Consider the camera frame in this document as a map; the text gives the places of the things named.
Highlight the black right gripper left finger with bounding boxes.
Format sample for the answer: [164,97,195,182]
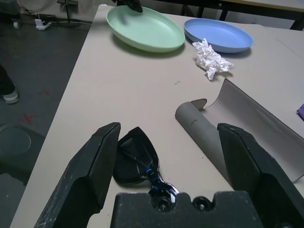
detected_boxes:
[34,122,122,228]

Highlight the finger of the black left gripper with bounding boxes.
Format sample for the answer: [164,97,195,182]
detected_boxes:
[113,0,144,13]

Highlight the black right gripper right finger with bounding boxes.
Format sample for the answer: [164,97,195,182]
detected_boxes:
[217,122,304,228]

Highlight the green plate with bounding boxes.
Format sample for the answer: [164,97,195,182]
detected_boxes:
[106,5,185,53]

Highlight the black sunglasses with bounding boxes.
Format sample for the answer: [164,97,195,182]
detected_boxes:
[112,126,181,202]

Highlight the grey glasses case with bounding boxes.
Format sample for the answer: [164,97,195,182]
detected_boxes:
[175,78,304,183]

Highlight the white tissue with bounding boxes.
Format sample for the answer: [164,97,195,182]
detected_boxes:
[191,38,235,82]

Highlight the black floor stand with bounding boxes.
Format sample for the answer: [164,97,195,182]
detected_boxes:
[57,0,79,23]

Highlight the grey round floor disc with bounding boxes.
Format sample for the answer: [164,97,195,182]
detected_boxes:
[0,123,32,164]

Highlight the blue plate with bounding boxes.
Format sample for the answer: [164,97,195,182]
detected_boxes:
[183,18,254,54]

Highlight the white power strip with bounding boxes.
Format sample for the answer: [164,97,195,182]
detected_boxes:
[34,18,52,31]

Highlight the grey shoe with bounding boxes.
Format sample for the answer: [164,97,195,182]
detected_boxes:
[3,91,19,105]

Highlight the bystander leg dark trousers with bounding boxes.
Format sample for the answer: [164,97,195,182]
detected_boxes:
[0,64,16,95]

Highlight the side table black frame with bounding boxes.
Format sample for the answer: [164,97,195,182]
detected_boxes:
[180,0,304,30]

